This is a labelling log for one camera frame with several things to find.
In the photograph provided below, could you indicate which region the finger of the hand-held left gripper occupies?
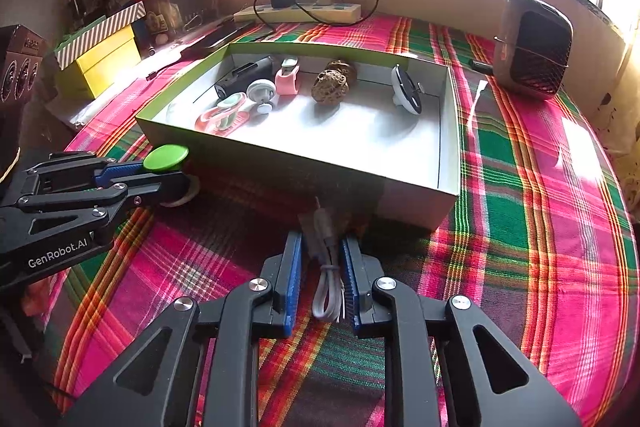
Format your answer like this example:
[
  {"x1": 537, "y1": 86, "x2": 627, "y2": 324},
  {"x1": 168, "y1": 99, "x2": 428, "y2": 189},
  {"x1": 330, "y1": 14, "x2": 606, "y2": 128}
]
[
  {"x1": 22, "y1": 151, "x2": 148, "y2": 190},
  {"x1": 17, "y1": 169, "x2": 198, "y2": 215}
]

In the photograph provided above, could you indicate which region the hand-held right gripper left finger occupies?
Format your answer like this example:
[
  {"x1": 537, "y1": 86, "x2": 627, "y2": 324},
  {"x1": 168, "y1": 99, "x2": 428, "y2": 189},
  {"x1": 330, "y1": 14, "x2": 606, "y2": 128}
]
[{"x1": 62, "y1": 229, "x2": 305, "y2": 427}]

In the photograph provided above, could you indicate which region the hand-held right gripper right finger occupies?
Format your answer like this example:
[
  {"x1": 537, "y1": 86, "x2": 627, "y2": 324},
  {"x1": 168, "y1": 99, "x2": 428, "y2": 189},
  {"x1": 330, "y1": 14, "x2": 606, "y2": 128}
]
[{"x1": 340, "y1": 234, "x2": 583, "y2": 427}]

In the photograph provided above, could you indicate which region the white usb cable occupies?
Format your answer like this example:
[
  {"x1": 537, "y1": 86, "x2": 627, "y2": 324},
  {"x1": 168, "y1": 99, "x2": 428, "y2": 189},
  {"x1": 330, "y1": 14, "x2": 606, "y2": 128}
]
[{"x1": 298, "y1": 197, "x2": 351, "y2": 322}]

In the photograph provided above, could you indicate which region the green mushroom-shaped massager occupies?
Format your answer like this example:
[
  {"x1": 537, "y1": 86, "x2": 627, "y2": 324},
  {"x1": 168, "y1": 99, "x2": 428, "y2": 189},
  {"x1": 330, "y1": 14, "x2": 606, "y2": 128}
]
[{"x1": 142, "y1": 144, "x2": 201, "y2": 208}]

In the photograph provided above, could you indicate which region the large pink clip massager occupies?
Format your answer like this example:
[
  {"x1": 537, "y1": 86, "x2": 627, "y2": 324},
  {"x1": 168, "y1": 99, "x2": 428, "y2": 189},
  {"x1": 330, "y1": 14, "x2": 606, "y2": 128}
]
[{"x1": 195, "y1": 92, "x2": 253, "y2": 134}]

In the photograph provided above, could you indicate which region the green cardboard box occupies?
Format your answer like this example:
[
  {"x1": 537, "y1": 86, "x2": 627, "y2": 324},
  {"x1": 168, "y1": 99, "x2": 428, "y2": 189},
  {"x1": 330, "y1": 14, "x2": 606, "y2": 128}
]
[{"x1": 135, "y1": 41, "x2": 462, "y2": 230}]

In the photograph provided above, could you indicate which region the black cylindrical device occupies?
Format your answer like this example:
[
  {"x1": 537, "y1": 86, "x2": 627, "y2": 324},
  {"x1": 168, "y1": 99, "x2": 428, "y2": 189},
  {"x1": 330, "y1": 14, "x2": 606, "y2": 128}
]
[{"x1": 215, "y1": 58, "x2": 275, "y2": 100}]

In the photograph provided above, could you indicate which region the grey mushroom-shaped massager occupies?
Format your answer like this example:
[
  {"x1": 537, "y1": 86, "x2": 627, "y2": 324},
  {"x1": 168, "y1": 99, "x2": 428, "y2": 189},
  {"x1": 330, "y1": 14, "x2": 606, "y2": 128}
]
[{"x1": 246, "y1": 78, "x2": 277, "y2": 115}]

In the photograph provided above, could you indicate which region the small pink clip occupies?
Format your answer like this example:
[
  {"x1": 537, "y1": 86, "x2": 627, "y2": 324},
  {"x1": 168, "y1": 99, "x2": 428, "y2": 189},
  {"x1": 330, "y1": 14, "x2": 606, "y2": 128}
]
[{"x1": 275, "y1": 58, "x2": 301, "y2": 96}]

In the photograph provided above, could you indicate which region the brown walnut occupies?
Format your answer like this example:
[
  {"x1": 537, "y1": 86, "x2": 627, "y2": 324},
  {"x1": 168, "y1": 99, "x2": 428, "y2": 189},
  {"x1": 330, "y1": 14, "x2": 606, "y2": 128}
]
[
  {"x1": 325, "y1": 59, "x2": 358, "y2": 82},
  {"x1": 311, "y1": 69, "x2": 349, "y2": 104}
]

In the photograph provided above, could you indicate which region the white round disc device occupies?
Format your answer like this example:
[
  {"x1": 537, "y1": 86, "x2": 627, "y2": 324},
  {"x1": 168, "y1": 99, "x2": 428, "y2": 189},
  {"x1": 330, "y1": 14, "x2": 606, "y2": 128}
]
[{"x1": 391, "y1": 64, "x2": 423, "y2": 115}]

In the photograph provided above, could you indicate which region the yellow box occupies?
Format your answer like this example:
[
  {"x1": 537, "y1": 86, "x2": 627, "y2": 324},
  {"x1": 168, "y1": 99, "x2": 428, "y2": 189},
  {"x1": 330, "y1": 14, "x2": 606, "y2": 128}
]
[{"x1": 54, "y1": 24, "x2": 142, "y2": 100}]

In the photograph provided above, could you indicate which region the dark brown speaker box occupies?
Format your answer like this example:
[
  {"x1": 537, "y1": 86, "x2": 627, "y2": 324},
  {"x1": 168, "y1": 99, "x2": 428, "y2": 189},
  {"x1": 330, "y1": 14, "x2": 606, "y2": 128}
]
[{"x1": 0, "y1": 24, "x2": 48, "y2": 172}]

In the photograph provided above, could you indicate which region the striped box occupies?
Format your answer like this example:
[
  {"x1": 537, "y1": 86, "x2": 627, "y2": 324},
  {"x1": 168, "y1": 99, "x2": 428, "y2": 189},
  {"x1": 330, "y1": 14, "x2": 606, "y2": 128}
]
[{"x1": 54, "y1": 1, "x2": 147, "y2": 70}]

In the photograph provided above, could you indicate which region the glass jar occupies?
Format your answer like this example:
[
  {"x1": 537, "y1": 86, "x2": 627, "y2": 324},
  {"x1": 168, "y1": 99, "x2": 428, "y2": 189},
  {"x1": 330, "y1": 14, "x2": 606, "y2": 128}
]
[{"x1": 62, "y1": 0, "x2": 88, "y2": 30}]

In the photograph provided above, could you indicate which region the black phone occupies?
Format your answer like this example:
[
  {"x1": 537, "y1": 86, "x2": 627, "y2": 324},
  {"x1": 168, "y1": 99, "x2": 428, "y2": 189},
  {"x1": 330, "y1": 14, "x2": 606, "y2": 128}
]
[{"x1": 180, "y1": 19, "x2": 256, "y2": 55}]

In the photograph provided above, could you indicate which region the clear display case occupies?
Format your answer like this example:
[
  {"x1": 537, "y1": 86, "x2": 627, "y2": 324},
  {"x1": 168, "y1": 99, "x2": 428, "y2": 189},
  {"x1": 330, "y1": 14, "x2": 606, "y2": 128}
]
[{"x1": 140, "y1": 0, "x2": 221, "y2": 38}]

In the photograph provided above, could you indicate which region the plaid tablecloth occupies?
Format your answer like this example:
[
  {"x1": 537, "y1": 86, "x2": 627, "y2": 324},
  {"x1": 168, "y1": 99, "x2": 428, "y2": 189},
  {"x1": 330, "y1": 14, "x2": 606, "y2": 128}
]
[{"x1": 42, "y1": 13, "x2": 633, "y2": 427}]

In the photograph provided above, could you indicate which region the white plastic strip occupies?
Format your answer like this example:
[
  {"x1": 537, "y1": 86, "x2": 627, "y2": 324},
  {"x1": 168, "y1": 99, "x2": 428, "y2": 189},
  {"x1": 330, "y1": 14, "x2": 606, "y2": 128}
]
[{"x1": 465, "y1": 79, "x2": 488, "y2": 138}]

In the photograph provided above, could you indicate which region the cream power strip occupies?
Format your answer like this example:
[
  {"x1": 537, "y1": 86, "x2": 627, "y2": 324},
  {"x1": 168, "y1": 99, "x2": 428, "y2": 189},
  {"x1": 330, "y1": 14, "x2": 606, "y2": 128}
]
[{"x1": 234, "y1": 2, "x2": 362, "y2": 26}]

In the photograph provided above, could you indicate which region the small beige heater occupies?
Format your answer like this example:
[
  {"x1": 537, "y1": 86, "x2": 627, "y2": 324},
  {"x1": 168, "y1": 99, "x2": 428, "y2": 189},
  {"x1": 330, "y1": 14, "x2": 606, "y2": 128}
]
[{"x1": 492, "y1": 0, "x2": 574, "y2": 100}]

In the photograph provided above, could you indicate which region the cream dotted curtain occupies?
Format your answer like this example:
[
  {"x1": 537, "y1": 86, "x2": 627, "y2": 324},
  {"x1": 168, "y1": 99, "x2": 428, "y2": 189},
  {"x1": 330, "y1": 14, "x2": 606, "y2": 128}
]
[{"x1": 590, "y1": 22, "x2": 640, "y2": 223}]

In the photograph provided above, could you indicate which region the yellow string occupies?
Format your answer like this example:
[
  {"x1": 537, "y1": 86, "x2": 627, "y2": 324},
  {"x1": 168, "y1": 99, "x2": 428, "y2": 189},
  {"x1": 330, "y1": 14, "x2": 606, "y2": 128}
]
[{"x1": 0, "y1": 147, "x2": 23, "y2": 185}]

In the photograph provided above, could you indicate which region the loose black cable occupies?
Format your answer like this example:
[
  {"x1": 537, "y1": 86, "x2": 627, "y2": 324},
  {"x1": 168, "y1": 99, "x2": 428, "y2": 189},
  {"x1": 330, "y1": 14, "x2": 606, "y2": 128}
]
[{"x1": 145, "y1": 54, "x2": 186, "y2": 81}]

